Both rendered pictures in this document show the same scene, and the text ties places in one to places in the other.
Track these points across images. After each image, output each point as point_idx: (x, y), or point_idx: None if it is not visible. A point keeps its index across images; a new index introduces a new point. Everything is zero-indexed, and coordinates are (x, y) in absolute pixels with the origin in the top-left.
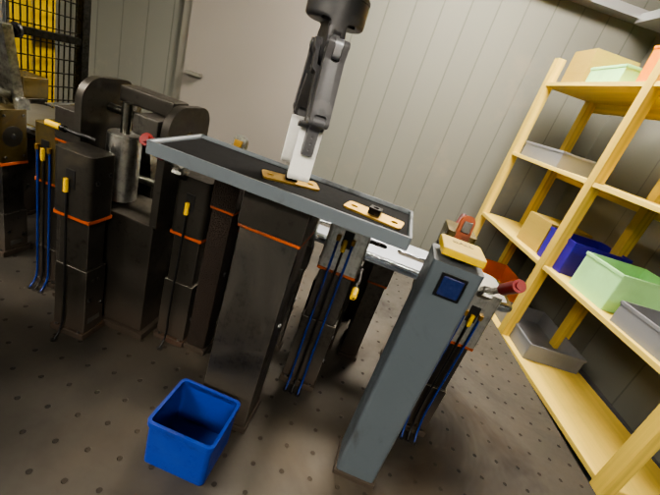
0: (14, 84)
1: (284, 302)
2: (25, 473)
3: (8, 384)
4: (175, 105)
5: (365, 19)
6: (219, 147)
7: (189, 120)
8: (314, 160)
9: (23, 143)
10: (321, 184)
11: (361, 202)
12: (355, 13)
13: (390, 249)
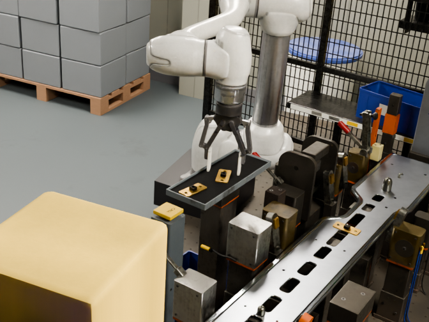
0: (362, 142)
1: (205, 232)
2: (189, 248)
3: None
4: (302, 152)
5: (221, 110)
6: (257, 165)
7: (294, 159)
8: (207, 162)
9: (357, 174)
10: (230, 186)
11: (210, 192)
12: (216, 108)
13: (278, 291)
